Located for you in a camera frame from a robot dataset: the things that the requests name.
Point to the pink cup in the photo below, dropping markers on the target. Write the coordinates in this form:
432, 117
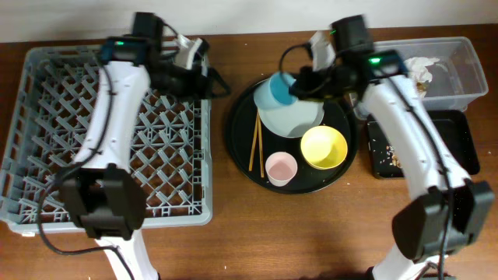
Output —
281, 168

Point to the grey round plate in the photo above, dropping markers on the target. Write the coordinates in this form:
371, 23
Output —
294, 120

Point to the left wooden chopstick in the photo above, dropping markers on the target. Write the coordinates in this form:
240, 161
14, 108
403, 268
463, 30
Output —
254, 141

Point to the yellow bowl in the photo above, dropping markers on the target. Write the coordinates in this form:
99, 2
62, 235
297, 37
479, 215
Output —
323, 147

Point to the round black tray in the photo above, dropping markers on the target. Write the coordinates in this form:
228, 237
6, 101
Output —
239, 133

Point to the clear plastic bin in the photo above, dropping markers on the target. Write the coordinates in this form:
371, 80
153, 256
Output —
458, 77

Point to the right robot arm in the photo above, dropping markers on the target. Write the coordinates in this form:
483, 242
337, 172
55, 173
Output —
448, 209

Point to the black rectangular tray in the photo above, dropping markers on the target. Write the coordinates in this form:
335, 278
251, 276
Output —
453, 128

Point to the grey dishwasher rack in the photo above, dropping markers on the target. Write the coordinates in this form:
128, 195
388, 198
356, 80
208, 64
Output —
170, 150

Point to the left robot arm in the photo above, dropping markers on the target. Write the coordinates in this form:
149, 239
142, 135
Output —
97, 189

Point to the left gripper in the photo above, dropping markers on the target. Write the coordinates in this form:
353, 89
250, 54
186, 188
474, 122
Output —
206, 84

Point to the brown food scraps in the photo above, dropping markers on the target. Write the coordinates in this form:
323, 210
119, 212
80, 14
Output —
394, 161

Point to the white napkin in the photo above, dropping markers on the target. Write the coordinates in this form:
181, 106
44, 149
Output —
419, 72

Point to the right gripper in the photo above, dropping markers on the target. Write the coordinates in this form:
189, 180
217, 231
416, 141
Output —
306, 76

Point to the light blue cup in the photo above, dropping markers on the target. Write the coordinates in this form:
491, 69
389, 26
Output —
274, 92

